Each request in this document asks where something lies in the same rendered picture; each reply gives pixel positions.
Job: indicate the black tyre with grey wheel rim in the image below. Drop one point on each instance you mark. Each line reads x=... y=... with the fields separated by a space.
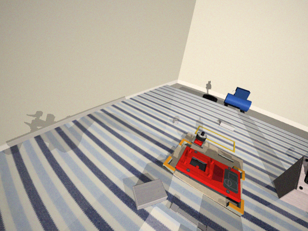
x=201 y=138

